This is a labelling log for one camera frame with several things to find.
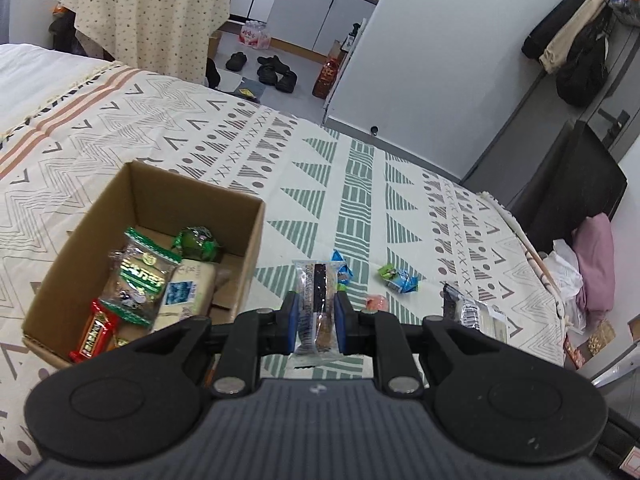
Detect dark nut bar clear wrapper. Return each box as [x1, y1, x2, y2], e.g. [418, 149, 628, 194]
[291, 258, 346, 368]

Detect white rice cake packet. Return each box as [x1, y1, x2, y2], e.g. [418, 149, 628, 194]
[442, 284, 509, 344]

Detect green biscuit packet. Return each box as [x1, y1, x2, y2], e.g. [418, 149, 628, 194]
[99, 228, 182, 328]

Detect red white snack bar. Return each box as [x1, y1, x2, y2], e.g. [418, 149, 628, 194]
[70, 299, 120, 363]

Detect orange snack packet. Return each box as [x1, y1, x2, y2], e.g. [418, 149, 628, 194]
[364, 295, 388, 312]

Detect green blue candy packet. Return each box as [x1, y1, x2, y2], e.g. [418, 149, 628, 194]
[378, 264, 419, 294]

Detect blue white snack packet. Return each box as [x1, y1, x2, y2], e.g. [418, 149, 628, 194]
[331, 249, 354, 289]

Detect cream cracker pack blue label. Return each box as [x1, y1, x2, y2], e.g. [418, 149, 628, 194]
[151, 259, 216, 332]

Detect dark green wrapped candy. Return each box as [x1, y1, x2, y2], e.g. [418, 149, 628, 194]
[171, 226, 222, 262]

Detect patterned bed blanket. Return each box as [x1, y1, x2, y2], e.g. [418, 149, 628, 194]
[1, 63, 564, 470]

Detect brown cardboard box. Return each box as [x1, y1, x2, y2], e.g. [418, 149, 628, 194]
[23, 162, 265, 368]

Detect white plastic bag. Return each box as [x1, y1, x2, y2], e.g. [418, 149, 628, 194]
[542, 240, 587, 335]

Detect pink cloth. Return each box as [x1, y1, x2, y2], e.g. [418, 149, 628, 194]
[572, 212, 615, 327]

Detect black chair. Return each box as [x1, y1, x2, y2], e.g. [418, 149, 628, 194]
[508, 122, 627, 252]

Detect black shoes pile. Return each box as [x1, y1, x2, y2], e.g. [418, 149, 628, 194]
[257, 55, 297, 94]

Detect black slipper left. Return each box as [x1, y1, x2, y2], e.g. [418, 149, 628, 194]
[226, 51, 247, 73]

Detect pack of water bottles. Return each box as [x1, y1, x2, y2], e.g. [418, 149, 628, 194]
[239, 21, 271, 50]

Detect table with dotted cream cloth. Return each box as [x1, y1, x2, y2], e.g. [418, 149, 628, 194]
[55, 0, 231, 84]

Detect white kitchen cabinet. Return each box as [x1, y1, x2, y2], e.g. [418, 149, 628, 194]
[267, 0, 375, 55]

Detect white bed sheet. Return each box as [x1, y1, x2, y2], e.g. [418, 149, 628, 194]
[0, 44, 107, 134]

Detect hanging black and beige coats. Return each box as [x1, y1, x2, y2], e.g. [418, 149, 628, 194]
[521, 0, 613, 108]

